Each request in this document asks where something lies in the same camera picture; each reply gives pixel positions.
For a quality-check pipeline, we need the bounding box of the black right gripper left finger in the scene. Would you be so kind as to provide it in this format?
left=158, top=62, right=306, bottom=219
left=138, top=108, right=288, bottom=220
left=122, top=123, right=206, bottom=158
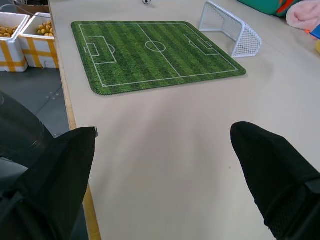
left=0, top=126, right=99, bottom=240

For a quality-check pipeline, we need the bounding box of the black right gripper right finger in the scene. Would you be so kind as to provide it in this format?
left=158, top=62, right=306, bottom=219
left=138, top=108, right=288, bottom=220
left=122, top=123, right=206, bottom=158
left=230, top=121, right=320, bottom=240

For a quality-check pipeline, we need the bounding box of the white miniature soccer goal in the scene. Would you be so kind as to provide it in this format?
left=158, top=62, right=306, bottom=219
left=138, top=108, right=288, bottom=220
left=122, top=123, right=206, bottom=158
left=198, top=0, right=263, bottom=59

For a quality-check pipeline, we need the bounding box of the green soccer field mat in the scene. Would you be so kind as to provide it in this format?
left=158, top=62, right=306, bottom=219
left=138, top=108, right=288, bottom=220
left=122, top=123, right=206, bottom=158
left=70, top=20, right=247, bottom=96

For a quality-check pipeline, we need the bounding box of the dark rounded robot body part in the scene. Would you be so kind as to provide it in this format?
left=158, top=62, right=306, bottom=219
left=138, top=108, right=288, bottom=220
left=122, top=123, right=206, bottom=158
left=0, top=91, right=55, bottom=171

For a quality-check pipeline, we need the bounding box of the white foam box with yellow tape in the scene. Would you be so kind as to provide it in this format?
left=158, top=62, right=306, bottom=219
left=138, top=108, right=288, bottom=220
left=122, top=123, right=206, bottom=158
left=18, top=12, right=60, bottom=70
left=0, top=11, right=31, bottom=73

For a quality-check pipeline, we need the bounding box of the blue and orange toy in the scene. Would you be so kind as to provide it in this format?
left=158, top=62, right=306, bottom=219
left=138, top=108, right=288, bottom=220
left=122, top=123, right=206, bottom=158
left=304, top=29, right=320, bottom=41

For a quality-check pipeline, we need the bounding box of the pink plush toy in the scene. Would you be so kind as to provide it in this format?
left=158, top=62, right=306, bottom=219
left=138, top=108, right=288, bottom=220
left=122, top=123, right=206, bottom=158
left=285, top=0, right=320, bottom=30

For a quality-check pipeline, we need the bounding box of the teal bag with orange trim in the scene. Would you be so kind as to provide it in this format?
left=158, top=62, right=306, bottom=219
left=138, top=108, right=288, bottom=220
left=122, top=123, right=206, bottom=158
left=235, top=0, right=301, bottom=18

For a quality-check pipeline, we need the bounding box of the cardboard box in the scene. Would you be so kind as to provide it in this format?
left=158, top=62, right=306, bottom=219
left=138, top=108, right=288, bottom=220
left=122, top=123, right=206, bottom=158
left=15, top=2, right=51, bottom=16

